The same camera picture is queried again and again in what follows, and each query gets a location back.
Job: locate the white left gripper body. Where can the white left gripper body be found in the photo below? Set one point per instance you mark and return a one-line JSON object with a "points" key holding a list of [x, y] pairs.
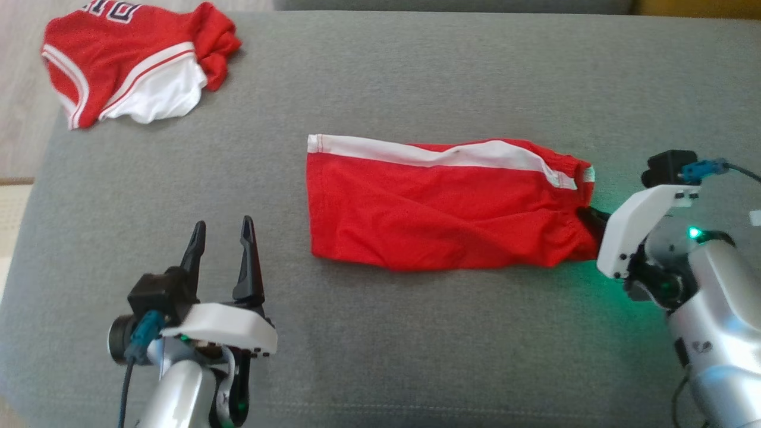
{"points": [[226, 327]]}

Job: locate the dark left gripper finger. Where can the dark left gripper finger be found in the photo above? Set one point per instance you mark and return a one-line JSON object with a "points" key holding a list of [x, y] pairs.
{"points": [[248, 267], [193, 258]]}

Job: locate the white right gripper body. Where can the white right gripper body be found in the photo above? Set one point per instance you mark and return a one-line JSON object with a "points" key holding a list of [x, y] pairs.
{"points": [[630, 232]]}

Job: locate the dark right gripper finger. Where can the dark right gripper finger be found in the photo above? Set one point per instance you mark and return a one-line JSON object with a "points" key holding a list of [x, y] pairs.
{"points": [[594, 219], [595, 242]]}

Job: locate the red shorts with white stripe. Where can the red shorts with white stripe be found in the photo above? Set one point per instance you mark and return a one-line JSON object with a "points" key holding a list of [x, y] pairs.
{"points": [[440, 208]]}

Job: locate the red basketball jersey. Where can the red basketball jersey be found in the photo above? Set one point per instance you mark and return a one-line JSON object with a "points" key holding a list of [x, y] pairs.
{"points": [[119, 65]]}

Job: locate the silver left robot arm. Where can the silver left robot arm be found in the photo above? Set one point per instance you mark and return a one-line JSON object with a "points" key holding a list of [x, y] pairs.
{"points": [[178, 392]]}

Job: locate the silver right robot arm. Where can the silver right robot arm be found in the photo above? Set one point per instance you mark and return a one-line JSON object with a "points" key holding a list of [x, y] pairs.
{"points": [[719, 315]]}

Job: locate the grey sofa seat cushion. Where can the grey sofa seat cushion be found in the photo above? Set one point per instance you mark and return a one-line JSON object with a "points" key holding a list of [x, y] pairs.
{"points": [[416, 333]]}

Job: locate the yellow sofa cushion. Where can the yellow sofa cushion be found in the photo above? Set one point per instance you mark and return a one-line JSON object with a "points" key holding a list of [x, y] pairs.
{"points": [[695, 7]]}

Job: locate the grey sofa back cushion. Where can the grey sofa back cushion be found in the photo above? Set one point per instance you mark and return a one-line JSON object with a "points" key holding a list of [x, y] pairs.
{"points": [[452, 5]]}

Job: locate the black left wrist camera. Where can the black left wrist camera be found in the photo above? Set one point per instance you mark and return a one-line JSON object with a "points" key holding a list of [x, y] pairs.
{"points": [[157, 294]]}

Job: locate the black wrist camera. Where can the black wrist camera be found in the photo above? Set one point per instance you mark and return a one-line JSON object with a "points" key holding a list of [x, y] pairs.
{"points": [[666, 166], [157, 294]]}

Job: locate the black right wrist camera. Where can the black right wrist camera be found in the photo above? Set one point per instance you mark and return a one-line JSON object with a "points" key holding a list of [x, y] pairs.
{"points": [[666, 166]]}

